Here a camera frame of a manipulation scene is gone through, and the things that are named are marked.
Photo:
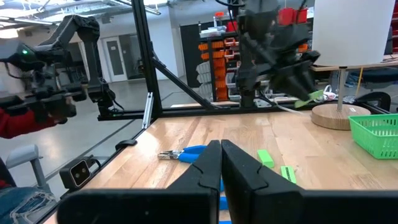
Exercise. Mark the black table clamp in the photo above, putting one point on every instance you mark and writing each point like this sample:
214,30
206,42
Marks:
126,144

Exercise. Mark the silver metal bracket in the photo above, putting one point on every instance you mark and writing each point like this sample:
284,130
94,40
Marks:
147,110

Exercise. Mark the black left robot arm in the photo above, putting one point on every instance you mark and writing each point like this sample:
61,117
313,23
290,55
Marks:
248,87

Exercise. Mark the orange parts bin rack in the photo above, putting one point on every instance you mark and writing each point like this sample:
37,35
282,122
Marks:
219,71

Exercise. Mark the black metal table frame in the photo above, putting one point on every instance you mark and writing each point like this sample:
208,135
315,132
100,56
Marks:
144,46

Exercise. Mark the grey office chair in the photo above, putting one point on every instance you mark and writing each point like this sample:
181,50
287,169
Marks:
25,154

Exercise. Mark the black arched bracket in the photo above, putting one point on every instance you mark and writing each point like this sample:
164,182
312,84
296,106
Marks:
373,94

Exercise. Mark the person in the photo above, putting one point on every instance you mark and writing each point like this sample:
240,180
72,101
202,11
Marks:
18,124

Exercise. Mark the red storage bins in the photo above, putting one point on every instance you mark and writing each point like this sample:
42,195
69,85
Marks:
286,16

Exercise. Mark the white shade wooden base lamp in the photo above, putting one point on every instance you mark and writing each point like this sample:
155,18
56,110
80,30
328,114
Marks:
351,31

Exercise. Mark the tall black cabinet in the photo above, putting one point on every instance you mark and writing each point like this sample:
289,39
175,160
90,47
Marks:
189,56

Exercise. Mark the green plastic basket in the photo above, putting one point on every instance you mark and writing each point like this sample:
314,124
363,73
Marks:
376,137

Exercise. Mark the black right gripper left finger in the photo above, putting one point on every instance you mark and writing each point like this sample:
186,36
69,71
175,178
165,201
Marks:
205,174

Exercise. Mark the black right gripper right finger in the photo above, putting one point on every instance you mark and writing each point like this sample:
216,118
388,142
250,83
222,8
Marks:
248,186

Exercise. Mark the wooden top workbench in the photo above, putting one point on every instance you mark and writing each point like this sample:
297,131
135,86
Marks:
385,62

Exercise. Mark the black table-level camera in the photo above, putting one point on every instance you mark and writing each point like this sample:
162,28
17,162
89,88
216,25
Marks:
79,172

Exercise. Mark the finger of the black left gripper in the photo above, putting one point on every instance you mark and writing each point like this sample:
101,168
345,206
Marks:
303,76
287,84

